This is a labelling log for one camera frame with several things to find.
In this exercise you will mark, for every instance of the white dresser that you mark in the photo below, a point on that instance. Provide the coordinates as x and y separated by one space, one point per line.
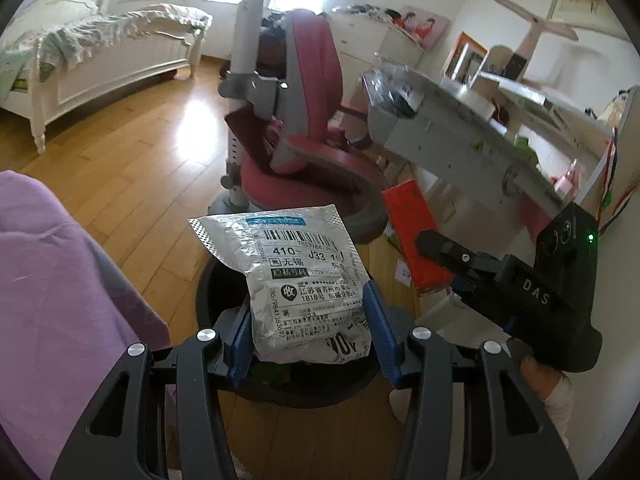
360 45

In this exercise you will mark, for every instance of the clear plastic bag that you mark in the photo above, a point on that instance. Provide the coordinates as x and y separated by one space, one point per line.
395 92

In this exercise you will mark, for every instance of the white wooden bed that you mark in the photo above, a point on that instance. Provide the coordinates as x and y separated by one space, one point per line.
100 80

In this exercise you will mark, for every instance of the red milk carton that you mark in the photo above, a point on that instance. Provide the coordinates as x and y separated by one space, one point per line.
415 220

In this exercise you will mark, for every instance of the portrait photo canvas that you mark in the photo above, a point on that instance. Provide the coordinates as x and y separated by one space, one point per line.
425 25

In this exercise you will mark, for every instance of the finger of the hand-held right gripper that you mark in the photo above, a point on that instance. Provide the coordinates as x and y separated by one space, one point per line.
450 252
464 291

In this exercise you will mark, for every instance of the clothes heap on dresser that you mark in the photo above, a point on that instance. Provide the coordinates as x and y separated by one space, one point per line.
365 11

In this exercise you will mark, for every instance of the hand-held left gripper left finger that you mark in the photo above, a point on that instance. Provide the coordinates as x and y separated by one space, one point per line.
240 342

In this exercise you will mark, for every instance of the purple tablecloth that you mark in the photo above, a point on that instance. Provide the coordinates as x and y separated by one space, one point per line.
60 310

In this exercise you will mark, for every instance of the green floral quilt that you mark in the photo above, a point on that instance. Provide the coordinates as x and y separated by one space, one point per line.
100 30

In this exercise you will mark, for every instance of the black round bin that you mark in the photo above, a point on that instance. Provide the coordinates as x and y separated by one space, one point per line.
310 392

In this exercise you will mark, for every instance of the silver parcel bag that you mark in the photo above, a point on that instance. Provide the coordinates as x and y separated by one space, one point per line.
300 285

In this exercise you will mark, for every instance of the small black box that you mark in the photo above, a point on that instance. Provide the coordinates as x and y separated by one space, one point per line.
516 67

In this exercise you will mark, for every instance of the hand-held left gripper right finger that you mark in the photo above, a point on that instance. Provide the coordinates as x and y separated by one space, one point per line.
382 332

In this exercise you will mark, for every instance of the person's right hand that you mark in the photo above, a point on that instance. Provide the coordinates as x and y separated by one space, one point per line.
536 372

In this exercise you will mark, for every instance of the pink bottle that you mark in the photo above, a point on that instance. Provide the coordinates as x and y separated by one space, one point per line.
567 182

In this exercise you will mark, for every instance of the white cardboard box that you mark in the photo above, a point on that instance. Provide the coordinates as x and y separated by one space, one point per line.
450 322

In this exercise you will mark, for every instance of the orange white box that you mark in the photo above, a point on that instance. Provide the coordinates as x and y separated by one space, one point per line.
465 55

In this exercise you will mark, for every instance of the person's right forearm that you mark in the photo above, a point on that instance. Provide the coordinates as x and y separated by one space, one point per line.
559 410

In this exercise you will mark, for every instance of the pink grey desk chair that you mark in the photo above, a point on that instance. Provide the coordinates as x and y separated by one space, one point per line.
310 110

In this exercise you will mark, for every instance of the grey white desk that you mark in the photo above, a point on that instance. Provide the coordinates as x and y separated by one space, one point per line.
450 135

